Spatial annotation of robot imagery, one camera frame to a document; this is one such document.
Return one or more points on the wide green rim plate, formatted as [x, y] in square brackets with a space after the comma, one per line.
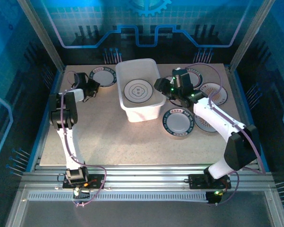
[196, 79]

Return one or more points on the green rim plate red label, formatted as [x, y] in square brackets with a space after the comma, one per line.
[178, 121]
[103, 76]

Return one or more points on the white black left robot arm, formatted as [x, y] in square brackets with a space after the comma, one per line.
[69, 146]

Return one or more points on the white plastic bin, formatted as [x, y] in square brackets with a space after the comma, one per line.
[142, 113]

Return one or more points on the small black connector box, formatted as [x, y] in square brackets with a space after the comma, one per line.
[214, 197]
[80, 195]

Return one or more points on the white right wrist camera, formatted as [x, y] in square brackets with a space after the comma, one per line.
[177, 69]

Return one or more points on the aluminium frame post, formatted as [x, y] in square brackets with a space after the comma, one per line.
[251, 35]
[41, 35]

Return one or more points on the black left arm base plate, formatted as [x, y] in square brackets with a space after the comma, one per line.
[94, 180]

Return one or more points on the aluminium rail frame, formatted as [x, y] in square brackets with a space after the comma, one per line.
[144, 175]

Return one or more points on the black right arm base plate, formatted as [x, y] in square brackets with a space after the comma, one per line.
[196, 180]

